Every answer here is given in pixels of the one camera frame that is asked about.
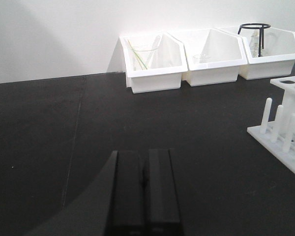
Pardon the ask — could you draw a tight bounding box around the left white storage bin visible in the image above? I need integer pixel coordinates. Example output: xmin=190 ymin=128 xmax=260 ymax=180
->
xmin=119 ymin=32 xmax=188 ymax=93

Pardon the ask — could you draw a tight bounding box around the middle white storage bin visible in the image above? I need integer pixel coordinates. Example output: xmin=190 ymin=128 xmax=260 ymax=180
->
xmin=169 ymin=28 xmax=247 ymax=87

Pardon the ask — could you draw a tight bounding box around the white storage bin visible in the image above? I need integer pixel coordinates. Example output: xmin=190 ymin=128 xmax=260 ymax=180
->
xmin=119 ymin=32 xmax=188 ymax=93
xmin=220 ymin=26 xmax=295 ymax=80
xmin=169 ymin=28 xmax=247 ymax=87

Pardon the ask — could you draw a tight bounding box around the glass conical flask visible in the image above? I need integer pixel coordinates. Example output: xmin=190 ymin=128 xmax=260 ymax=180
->
xmin=249 ymin=30 xmax=259 ymax=58

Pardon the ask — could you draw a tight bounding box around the small glass beaker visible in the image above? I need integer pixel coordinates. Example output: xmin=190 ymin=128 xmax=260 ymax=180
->
xmin=193 ymin=54 xmax=210 ymax=63

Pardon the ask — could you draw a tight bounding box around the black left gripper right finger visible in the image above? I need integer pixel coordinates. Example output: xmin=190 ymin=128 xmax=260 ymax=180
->
xmin=145 ymin=149 xmax=183 ymax=236

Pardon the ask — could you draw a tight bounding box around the right white storage bin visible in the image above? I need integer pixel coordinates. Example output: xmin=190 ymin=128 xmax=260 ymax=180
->
xmin=220 ymin=26 xmax=295 ymax=80

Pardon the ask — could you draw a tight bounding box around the green yellow stirring rod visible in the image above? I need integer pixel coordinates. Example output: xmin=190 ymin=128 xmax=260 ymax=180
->
xmin=127 ymin=39 xmax=148 ymax=70

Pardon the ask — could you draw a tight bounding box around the glass beaker with stirrers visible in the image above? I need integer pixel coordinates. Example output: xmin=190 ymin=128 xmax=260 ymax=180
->
xmin=129 ymin=35 xmax=161 ymax=71

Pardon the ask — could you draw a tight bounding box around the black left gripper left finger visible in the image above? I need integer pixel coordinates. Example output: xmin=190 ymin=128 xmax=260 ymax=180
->
xmin=28 ymin=150 xmax=145 ymax=236

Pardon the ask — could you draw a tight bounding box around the black metal tripod stand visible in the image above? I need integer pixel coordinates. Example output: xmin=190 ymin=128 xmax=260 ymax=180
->
xmin=237 ymin=23 xmax=271 ymax=58

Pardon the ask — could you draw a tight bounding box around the white test tube rack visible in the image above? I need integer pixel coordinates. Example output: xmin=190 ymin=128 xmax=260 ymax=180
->
xmin=247 ymin=76 xmax=295 ymax=174

